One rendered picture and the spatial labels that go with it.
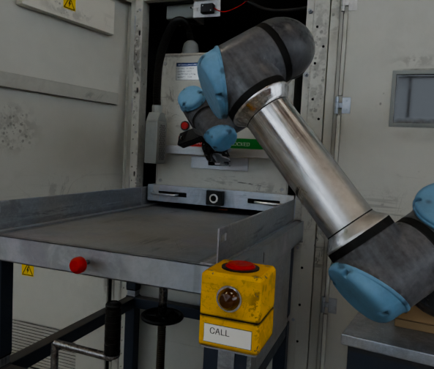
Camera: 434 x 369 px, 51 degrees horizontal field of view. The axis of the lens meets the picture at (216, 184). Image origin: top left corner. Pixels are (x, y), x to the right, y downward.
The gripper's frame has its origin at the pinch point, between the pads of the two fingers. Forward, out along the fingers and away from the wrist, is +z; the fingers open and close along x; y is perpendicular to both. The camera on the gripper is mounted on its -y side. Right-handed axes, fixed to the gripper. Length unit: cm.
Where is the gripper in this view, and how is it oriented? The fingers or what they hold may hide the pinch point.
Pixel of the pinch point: (217, 159)
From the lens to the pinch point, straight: 152.5
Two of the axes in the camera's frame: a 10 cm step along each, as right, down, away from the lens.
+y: 9.4, 0.7, -3.4
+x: 2.1, -9.0, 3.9
